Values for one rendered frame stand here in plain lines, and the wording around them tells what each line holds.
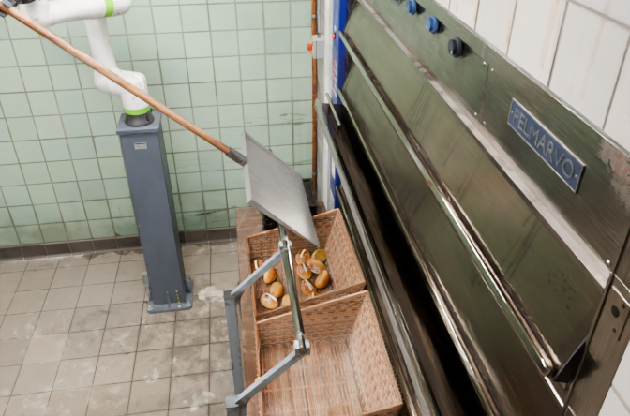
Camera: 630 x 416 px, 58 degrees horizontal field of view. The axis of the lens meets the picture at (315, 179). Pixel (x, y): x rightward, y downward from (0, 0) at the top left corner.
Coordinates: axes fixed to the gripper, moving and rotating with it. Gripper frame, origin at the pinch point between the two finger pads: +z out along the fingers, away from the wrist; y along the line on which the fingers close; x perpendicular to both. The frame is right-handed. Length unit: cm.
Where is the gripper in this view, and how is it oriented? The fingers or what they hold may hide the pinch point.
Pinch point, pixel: (5, 7)
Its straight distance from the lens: 218.8
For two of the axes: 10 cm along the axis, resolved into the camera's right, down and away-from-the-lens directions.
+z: 1.5, 5.3, -8.3
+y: -6.6, 6.9, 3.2
